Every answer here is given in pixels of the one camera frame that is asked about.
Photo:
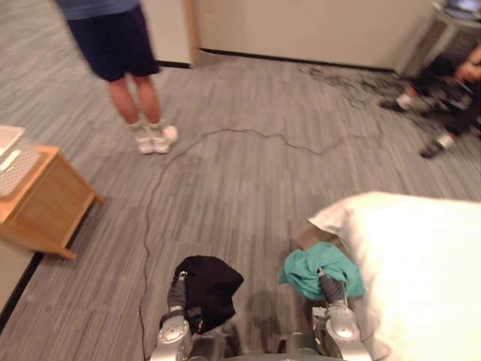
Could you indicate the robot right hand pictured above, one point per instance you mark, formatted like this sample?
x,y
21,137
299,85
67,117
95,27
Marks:
x,y
331,287

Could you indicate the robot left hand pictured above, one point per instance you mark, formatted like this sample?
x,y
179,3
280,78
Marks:
x,y
177,292

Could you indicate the teal cloth garment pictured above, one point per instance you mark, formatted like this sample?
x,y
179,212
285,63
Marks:
x,y
306,270

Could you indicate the black cloth garment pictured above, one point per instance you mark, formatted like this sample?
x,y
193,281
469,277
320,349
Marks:
x,y
214,286

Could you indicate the robot left arm silver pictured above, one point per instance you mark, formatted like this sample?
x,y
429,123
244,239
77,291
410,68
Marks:
x,y
173,336

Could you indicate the robot right arm silver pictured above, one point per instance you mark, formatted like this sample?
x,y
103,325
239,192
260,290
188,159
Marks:
x,y
343,325

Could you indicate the robot silver body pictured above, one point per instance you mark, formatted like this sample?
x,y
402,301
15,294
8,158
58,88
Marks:
x,y
255,344

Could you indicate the wooden nightstand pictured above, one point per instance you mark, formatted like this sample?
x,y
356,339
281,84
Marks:
x,y
49,210

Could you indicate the white remote control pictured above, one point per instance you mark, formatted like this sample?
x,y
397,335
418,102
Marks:
x,y
9,159

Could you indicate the seated person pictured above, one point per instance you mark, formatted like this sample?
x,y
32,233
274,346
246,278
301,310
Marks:
x,y
447,94

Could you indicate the standing person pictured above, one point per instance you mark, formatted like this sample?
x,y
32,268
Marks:
x,y
120,56

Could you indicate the grey desk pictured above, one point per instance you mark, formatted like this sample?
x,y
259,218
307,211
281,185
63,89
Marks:
x,y
439,34

